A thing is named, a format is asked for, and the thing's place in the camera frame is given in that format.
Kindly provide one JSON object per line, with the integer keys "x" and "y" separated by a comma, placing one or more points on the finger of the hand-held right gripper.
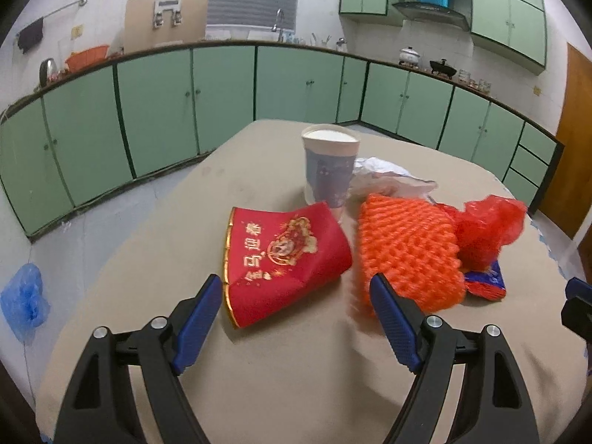
{"x": 580, "y": 286}

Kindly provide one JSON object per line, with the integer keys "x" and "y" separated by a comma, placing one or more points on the red printed paper envelope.
{"x": 286, "y": 259}

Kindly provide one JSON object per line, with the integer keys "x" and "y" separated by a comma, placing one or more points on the white cooking pot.
{"x": 409, "y": 55}

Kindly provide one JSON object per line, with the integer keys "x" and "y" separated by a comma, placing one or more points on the beige water dispenser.
{"x": 143, "y": 27}

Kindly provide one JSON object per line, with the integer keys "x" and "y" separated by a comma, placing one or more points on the blue plastic bag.
{"x": 23, "y": 300}

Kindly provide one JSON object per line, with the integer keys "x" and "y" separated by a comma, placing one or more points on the orange plastic basket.
{"x": 88, "y": 58}

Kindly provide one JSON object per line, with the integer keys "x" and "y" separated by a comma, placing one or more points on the blue and red snack wrapper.
{"x": 485, "y": 282}

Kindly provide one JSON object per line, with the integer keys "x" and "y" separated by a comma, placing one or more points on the green lower kitchen cabinets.
{"x": 157, "y": 111}

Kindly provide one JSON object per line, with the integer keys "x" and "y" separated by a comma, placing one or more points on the steel electric kettle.
{"x": 47, "y": 71}

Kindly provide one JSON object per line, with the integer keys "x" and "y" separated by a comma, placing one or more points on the steel towel rail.
{"x": 64, "y": 7}

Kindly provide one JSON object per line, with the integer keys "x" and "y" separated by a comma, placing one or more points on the steel kitchen faucet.
{"x": 280, "y": 18}

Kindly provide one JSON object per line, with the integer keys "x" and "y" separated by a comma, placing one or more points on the light wooden door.
{"x": 573, "y": 148}

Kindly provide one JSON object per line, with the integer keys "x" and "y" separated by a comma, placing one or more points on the small jar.
{"x": 484, "y": 84}
{"x": 463, "y": 77}

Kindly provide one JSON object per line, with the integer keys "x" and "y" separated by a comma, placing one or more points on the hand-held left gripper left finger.
{"x": 199, "y": 323}

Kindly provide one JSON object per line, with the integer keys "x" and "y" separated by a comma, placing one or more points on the orange foam fruit net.
{"x": 407, "y": 249}

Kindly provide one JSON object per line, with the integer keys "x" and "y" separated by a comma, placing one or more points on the black wok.
{"x": 443, "y": 68}

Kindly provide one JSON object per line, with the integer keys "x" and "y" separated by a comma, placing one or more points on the green upper kitchen cabinets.
{"x": 504, "y": 9}

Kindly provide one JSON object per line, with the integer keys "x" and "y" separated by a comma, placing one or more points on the red mesh bag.
{"x": 490, "y": 222}

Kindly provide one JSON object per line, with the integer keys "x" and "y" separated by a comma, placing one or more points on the dark towel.
{"x": 30, "y": 36}

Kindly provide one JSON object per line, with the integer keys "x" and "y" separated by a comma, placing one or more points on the paper cup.
{"x": 330, "y": 171}

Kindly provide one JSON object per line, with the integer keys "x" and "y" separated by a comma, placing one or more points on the white plastic wrapper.
{"x": 388, "y": 175}

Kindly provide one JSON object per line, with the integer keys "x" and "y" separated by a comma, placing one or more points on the green kitchen cabinets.
{"x": 157, "y": 111}
{"x": 504, "y": 9}

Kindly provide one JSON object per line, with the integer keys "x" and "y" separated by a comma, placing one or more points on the utensil holder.
{"x": 320, "y": 41}

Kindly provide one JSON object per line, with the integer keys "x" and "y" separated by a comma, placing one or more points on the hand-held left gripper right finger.
{"x": 393, "y": 321}

